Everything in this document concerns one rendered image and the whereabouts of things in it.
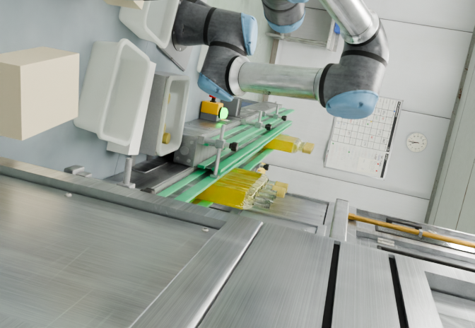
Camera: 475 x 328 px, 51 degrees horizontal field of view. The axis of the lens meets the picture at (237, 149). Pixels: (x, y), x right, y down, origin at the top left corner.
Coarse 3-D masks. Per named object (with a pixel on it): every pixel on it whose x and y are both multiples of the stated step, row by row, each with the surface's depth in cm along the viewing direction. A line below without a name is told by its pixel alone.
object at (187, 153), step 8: (184, 136) 152; (192, 136) 152; (184, 144) 152; (192, 144) 152; (176, 152) 153; (184, 152) 152; (192, 152) 152; (176, 160) 154; (184, 160) 153; (192, 160) 152
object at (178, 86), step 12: (168, 84) 131; (180, 84) 146; (180, 96) 147; (168, 108) 148; (180, 108) 148; (168, 120) 149; (180, 120) 148; (168, 132) 149; (180, 132) 149; (168, 144) 147
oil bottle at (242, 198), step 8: (216, 184) 150; (224, 184) 152; (208, 192) 150; (216, 192) 150; (224, 192) 149; (232, 192) 148; (240, 192) 148; (248, 192) 148; (208, 200) 151; (216, 200) 150; (224, 200) 149; (232, 200) 149; (240, 200) 148; (248, 200) 148; (240, 208) 149; (248, 208) 148
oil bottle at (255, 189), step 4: (220, 180) 155; (224, 180) 156; (228, 180) 156; (232, 180) 157; (236, 180) 158; (232, 184) 154; (236, 184) 154; (240, 184) 154; (244, 184) 155; (248, 184) 156; (252, 184) 156; (248, 188) 153; (252, 188) 153; (256, 188) 154; (256, 192) 153; (256, 196) 154
